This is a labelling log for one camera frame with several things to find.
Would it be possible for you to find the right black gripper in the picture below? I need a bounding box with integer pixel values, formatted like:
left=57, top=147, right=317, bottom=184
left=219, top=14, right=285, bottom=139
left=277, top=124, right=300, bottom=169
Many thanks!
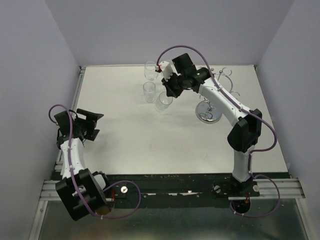
left=161, top=70, right=186, bottom=99

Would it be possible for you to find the clear wine glass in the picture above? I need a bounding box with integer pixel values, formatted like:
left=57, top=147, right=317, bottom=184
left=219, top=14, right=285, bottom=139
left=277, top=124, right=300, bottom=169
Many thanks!
left=144, top=61, right=159, bottom=82

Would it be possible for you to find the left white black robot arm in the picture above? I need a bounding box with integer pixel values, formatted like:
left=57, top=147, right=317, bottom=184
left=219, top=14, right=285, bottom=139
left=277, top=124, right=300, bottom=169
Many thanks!
left=54, top=108, right=111, bottom=221

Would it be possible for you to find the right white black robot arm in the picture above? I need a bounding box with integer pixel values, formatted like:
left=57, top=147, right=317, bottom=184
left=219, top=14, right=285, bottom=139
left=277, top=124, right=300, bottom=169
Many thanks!
left=156, top=53, right=262, bottom=196

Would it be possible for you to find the chrome wine glass rack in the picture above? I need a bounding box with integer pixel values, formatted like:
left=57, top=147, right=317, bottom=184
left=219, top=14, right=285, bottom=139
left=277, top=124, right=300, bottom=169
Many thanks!
left=195, top=67, right=240, bottom=124

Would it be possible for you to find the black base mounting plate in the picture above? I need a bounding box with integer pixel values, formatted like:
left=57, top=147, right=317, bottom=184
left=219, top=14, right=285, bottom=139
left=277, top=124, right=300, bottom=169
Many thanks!
left=51, top=172, right=261, bottom=210

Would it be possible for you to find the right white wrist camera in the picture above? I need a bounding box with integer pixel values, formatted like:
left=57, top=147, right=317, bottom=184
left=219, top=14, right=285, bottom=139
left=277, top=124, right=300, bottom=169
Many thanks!
left=159, top=60, right=177, bottom=80

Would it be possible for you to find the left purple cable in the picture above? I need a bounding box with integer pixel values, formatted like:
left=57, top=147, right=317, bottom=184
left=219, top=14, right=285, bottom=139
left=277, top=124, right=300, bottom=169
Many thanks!
left=47, top=104, right=142, bottom=221

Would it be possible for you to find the aluminium left side rail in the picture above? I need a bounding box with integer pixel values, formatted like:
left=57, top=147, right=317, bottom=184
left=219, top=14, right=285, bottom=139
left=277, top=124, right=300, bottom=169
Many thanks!
left=54, top=66, right=86, bottom=174

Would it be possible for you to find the aluminium rail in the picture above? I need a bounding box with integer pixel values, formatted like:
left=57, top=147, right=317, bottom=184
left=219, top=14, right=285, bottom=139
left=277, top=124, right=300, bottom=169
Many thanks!
left=54, top=66, right=86, bottom=174
left=39, top=178, right=305, bottom=201

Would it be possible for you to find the aluminium front rail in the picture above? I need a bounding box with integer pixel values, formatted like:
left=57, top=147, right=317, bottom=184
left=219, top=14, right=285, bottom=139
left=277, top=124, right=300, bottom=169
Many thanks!
left=39, top=178, right=305, bottom=201

